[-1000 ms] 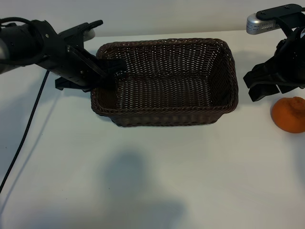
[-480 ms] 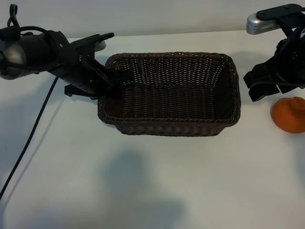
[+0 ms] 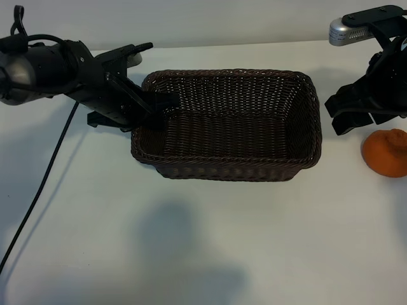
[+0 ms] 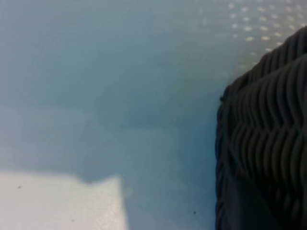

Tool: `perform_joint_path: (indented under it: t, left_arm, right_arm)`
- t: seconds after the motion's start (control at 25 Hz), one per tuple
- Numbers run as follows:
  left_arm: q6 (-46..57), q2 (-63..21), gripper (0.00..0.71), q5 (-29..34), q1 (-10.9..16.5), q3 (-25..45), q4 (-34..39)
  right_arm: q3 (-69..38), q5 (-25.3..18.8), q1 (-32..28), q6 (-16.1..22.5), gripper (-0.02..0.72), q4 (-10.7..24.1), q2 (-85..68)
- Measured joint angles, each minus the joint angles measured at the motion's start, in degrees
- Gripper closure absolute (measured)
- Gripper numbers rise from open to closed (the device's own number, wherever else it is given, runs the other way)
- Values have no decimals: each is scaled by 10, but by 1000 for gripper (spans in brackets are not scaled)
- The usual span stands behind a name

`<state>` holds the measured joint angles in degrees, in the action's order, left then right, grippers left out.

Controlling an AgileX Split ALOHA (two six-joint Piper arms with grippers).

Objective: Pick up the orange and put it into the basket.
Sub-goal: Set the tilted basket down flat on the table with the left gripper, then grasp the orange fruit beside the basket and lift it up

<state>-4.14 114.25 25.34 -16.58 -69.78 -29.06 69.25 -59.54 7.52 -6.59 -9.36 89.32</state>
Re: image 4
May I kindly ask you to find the dark brown woven basket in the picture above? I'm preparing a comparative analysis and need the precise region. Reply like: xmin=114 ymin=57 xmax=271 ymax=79
xmin=215 ymin=25 xmax=307 ymax=230

